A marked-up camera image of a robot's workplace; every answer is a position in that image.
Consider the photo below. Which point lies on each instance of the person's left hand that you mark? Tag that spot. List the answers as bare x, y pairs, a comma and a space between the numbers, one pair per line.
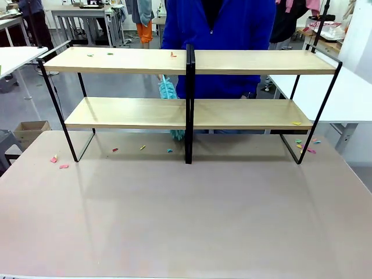
248, 95

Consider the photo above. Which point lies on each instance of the teal microfibre duster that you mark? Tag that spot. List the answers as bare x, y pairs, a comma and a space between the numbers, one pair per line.
167, 90

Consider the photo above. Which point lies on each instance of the bystander in orange trousers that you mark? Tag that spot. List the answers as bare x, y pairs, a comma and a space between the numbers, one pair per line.
144, 32

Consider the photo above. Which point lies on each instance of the person in blue jacket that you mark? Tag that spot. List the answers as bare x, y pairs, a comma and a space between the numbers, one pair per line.
247, 29

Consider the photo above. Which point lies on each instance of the black hanging garment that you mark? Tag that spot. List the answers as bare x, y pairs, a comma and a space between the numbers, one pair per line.
290, 23

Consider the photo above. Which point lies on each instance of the wooden workbench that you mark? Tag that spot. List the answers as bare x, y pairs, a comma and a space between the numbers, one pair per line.
328, 46

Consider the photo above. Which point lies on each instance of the white side table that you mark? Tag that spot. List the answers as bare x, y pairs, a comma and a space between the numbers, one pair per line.
14, 58
343, 98

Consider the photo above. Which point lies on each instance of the black stand pole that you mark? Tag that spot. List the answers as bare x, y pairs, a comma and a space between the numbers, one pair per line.
319, 29
37, 37

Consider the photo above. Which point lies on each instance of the grey metal desk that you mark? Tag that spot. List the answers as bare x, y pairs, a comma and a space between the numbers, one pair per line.
78, 11

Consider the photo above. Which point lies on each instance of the red white packet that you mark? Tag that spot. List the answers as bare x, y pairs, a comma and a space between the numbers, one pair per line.
325, 24

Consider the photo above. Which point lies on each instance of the pink hanging garment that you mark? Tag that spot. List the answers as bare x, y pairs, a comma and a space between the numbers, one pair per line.
312, 5

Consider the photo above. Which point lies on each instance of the white board panel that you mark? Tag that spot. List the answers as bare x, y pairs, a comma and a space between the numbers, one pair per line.
357, 46

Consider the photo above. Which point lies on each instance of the bystander in dark clothes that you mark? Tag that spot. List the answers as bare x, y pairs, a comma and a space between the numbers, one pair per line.
40, 29

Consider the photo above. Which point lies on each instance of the brown cardboard box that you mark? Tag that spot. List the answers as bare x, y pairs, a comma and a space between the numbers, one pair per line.
29, 135

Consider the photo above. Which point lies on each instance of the white lab desk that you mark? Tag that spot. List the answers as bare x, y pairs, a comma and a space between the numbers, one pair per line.
8, 23

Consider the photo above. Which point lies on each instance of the grey metal stool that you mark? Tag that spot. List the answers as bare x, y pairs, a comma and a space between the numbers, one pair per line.
7, 142

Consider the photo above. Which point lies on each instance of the black frame wooden shelf unit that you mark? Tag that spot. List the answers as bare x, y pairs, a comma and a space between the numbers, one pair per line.
116, 61
261, 65

